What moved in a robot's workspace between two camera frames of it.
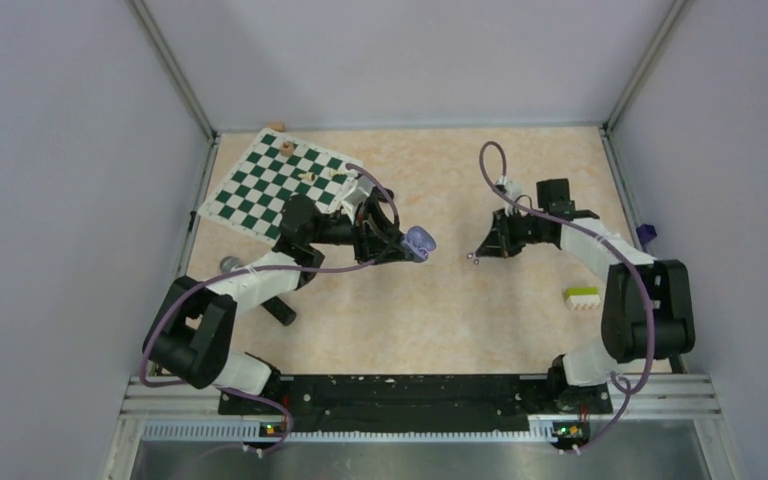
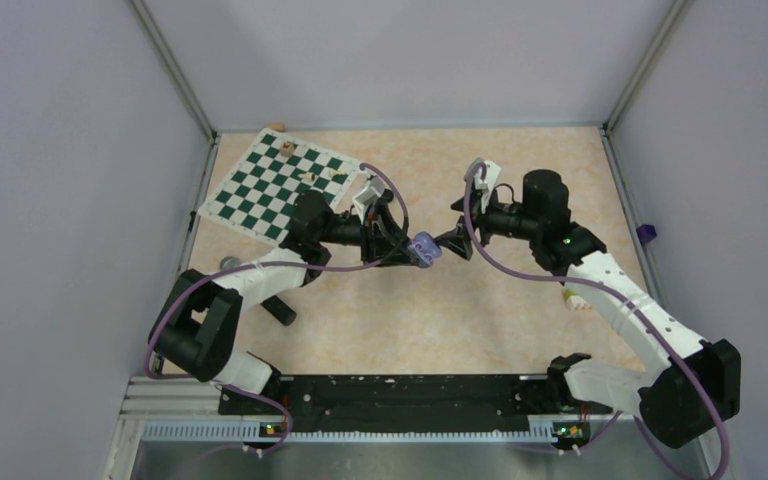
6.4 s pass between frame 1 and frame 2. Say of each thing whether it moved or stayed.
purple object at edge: stayed
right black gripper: moved
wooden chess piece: stayed
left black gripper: stayed
